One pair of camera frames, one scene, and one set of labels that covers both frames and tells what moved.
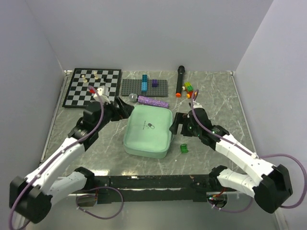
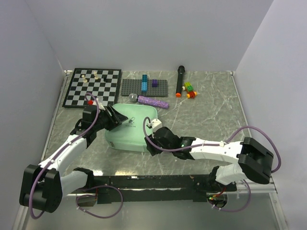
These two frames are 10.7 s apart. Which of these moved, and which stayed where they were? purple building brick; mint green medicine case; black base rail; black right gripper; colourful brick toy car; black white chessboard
Moved: mint green medicine case; black right gripper
Stayed: black base rail; purple building brick; black white chessboard; colourful brick toy car
